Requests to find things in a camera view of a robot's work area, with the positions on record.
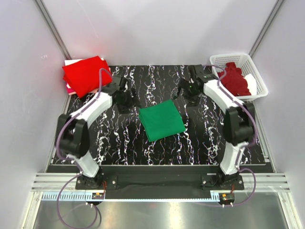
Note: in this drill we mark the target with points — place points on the folded magenta t shirt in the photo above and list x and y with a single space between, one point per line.
70 91

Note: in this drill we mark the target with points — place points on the white plastic basket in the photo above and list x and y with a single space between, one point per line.
246 64

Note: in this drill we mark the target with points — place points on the folded white t shirt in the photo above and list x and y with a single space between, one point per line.
70 62

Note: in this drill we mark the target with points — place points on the green t shirt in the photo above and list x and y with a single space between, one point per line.
161 120

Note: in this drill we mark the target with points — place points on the white cloth in basket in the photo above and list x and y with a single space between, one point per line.
251 84

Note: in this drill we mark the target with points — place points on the folded pink t shirt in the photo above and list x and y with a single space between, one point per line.
95 91

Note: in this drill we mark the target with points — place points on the left aluminium corner post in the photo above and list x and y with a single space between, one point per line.
52 27

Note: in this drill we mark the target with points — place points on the folded red t shirt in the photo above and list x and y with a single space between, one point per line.
83 76

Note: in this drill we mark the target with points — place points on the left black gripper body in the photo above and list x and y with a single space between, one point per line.
126 100

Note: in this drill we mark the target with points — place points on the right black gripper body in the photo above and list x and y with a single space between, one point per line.
189 90

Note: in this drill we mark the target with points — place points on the right aluminium corner post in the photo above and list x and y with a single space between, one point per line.
267 25

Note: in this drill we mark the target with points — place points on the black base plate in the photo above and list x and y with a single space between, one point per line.
204 177

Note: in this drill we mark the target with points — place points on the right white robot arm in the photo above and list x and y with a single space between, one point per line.
239 129

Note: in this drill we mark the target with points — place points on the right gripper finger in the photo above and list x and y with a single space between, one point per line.
193 103
177 93

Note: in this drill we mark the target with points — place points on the black marble pattern mat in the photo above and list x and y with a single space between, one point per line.
120 139

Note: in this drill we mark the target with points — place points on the aluminium corner post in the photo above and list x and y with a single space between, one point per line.
267 25
52 27

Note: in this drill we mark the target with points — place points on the dark red t shirt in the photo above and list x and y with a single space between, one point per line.
234 82

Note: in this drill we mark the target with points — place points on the aluminium frame rail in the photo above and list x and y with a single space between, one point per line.
62 186

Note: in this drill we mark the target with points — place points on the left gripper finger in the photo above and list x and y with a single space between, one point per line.
135 98
124 109

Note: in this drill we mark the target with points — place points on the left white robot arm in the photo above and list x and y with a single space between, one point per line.
72 133

